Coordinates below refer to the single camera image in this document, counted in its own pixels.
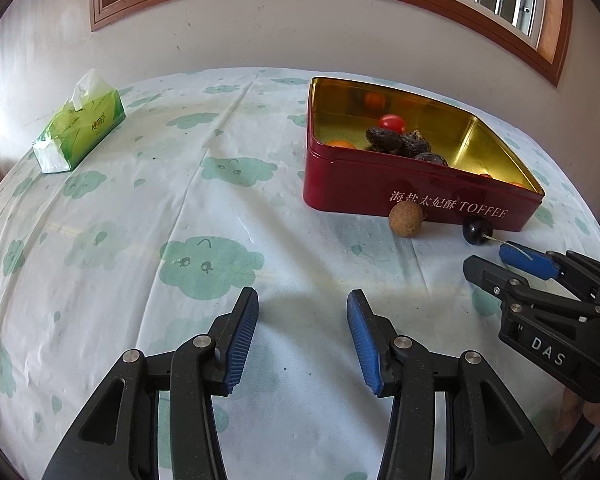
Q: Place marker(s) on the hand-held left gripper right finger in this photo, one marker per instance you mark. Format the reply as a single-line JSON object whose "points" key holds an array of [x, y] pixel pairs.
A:
{"points": [[362, 340]]}

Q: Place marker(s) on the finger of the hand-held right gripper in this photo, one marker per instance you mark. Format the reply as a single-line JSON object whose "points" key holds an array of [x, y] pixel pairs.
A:
{"points": [[525, 260], [485, 275]]}

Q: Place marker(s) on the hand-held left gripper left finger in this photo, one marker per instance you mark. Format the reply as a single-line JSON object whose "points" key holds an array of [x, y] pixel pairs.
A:
{"points": [[242, 340]]}

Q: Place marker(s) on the black round fruit with stem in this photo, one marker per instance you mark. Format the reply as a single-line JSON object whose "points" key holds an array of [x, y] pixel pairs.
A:
{"points": [[475, 230]]}

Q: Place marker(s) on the orange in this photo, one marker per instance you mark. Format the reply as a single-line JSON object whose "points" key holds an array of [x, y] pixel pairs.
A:
{"points": [[340, 144], [517, 185]]}

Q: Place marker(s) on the gold and red tin box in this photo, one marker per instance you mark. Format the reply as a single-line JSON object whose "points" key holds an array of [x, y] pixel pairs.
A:
{"points": [[430, 200]]}

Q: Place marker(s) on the dark wrinkled fruit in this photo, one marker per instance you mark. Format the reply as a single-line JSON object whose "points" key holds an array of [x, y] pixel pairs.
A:
{"points": [[432, 160], [382, 137], [415, 142]]}

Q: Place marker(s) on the person's right hand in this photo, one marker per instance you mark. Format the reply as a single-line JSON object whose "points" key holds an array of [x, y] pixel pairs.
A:
{"points": [[592, 414]]}

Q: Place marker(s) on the brown longan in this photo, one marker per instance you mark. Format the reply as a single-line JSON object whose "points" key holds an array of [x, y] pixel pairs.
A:
{"points": [[406, 219]]}

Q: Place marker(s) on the cloud print tablecloth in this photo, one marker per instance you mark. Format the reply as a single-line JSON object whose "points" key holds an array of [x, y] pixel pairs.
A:
{"points": [[130, 210]]}

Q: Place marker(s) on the green tissue pack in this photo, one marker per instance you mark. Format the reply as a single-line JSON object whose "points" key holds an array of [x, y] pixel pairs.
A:
{"points": [[80, 130]]}

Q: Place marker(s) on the wooden framed window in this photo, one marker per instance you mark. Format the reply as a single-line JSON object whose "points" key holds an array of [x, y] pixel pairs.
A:
{"points": [[102, 0]]}

